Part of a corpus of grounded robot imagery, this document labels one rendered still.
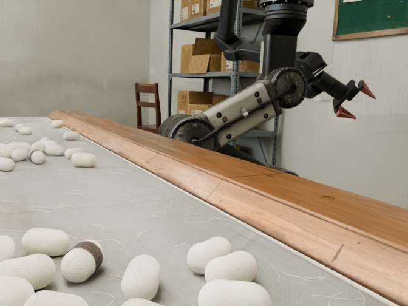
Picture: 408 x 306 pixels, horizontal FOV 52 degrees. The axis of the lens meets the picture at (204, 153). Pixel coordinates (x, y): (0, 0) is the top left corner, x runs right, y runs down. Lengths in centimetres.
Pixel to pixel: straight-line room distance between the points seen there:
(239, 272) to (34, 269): 12
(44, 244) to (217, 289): 14
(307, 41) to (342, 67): 38
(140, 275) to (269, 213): 17
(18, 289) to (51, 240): 8
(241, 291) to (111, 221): 19
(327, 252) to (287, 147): 291
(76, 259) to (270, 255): 14
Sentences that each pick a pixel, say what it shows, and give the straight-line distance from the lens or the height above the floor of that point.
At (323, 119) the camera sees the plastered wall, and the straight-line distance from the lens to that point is 294.
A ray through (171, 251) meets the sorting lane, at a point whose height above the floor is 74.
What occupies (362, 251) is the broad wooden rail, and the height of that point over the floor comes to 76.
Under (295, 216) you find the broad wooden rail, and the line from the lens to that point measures 36.
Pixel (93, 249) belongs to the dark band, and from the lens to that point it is 28.
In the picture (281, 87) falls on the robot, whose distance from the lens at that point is 110.
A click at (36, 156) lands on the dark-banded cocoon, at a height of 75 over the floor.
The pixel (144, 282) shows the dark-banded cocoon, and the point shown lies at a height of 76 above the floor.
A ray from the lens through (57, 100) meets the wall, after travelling 524.
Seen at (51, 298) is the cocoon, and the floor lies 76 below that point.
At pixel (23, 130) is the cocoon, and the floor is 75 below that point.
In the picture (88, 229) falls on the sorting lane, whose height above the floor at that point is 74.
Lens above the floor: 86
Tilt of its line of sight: 9 degrees down
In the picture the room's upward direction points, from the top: 2 degrees clockwise
